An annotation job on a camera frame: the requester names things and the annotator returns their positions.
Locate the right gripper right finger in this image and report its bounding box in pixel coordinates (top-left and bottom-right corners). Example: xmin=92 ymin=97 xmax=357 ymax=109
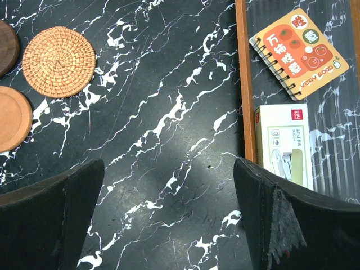
xmin=233 ymin=157 xmax=359 ymax=269

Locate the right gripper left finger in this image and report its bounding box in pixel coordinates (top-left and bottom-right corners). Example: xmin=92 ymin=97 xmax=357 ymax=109
xmin=1 ymin=159 xmax=105 ymax=269

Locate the wooden shelf rack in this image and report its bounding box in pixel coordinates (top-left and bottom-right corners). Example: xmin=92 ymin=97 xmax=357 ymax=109
xmin=236 ymin=1 xmax=359 ymax=204

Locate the dark wood coaster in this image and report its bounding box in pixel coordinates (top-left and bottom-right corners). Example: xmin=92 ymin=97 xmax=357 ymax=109
xmin=0 ymin=20 xmax=20 ymax=77

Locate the light wood coaster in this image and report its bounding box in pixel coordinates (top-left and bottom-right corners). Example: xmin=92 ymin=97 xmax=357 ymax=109
xmin=1 ymin=86 xmax=33 ymax=153

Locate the orange spiral notebook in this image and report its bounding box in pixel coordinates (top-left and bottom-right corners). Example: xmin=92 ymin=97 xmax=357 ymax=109
xmin=249 ymin=8 xmax=349 ymax=101

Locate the white stapler box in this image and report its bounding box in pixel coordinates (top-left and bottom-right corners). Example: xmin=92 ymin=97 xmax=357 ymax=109
xmin=254 ymin=103 xmax=314 ymax=191

